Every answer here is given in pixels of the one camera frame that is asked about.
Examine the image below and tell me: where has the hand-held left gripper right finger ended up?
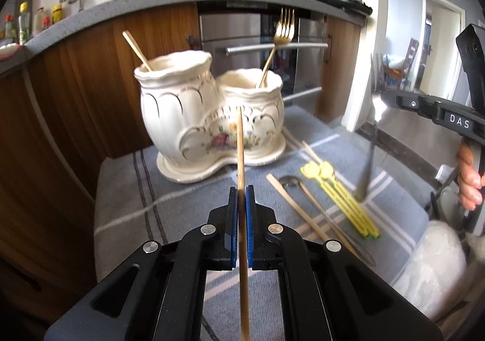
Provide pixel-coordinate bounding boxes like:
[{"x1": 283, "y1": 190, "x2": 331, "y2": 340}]
[{"x1": 244, "y1": 185, "x2": 444, "y2": 341}]

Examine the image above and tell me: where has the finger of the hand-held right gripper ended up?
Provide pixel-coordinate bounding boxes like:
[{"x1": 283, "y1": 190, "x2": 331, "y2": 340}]
[
  {"x1": 395, "y1": 94, "x2": 440, "y2": 119},
  {"x1": 381, "y1": 89, "x2": 419, "y2": 98}
]

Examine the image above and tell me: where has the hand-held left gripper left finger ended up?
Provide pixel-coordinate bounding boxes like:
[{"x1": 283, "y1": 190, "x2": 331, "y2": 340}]
[{"x1": 43, "y1": 185, "x2": 240, "y2": 341}]

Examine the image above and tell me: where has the long wooden chopstick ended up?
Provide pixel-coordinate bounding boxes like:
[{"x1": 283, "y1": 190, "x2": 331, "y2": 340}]
[{"x1": 236, "y1": 106, "x2": 251, "y2": 341}]

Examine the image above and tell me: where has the silver spoon with dark handle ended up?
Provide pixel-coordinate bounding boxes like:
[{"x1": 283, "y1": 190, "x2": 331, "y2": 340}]
[{"x1": 352, "y1": 89, "x2": 387, "y2": 203}]

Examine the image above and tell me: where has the yellow tulip-shaped plastic pick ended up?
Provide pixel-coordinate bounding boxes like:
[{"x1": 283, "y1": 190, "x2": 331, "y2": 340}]
[
  {"x1": 300, "y1": 162, "x2": 374, "y2": 239},
  {"x1": 318, "y1": 163, "x2": 380, "y2": 239}
]

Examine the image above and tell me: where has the white ceramic utensil holder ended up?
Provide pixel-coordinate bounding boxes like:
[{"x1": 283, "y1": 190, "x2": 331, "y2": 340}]
[{"x1": 134, "y1": 51, "x2": 286, "y2": 184}]

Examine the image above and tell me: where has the person's right hand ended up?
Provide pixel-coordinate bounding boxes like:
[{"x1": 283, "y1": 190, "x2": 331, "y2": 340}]
[{"x1": 457, "y1": 144, "x2": 485, "y2": 211}]

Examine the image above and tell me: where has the wooden chair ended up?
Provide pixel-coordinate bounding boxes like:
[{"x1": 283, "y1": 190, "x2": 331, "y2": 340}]
[{"x1": 383, "y1": 38, "x2": 419, "y2": 89}]

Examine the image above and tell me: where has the grey striped cloth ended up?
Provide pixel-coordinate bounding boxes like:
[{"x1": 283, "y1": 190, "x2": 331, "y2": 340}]
[{"x1": 93, "y1": 104, "x2": 433, "y2": 341}]

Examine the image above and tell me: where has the gold metal fork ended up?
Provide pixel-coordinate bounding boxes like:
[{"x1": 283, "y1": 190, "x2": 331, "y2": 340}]
[{"x1": 256, "y1": 7, "x2": 295, "y2": 89}]

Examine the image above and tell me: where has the white fluffy cushion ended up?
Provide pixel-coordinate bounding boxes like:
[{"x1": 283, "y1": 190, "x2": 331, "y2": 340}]
[{"x1": 390, "y1": 220, "x2": 468, "y2": 322}]

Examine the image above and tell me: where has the stainless steel oven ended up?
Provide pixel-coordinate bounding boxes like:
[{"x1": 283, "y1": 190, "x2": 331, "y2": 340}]
[{"x1": 198, "y1": 9, "x2": 329, "y2": 106}]

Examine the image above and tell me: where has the grey kitchen countertop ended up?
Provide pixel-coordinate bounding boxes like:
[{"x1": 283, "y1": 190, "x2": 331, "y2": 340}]
[{"x1": 0, "y1": 0, "x2": 370, "y2": 78}]

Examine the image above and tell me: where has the white jug with red cap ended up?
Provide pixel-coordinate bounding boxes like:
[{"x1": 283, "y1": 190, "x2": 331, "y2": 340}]
[{"x1": 33, "y1": 7, "x2": 48, "y2": 36}]

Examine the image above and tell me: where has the white pink-edged cloth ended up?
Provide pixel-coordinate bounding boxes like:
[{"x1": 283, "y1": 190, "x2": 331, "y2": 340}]
[{"x1": 0, "y1": 43, "x2": 21, "y2": 61}]

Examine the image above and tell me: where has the clear bottle with yellow cap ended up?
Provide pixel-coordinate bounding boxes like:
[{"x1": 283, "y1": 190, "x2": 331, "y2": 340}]
[{"x1": 18, "y1": 2, "x2": 30, "y2": 45}]

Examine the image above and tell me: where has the white door frame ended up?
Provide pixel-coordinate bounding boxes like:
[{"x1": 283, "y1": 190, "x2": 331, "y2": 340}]
[{"x1": 420, "y1": 0, "x2": 467, "y2": 99}]

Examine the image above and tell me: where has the long-handled metal spoon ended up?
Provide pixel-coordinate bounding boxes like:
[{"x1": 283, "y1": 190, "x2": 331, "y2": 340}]
[{"x1": 278, "y1": 175, "x2": 376, "y2": 266}]

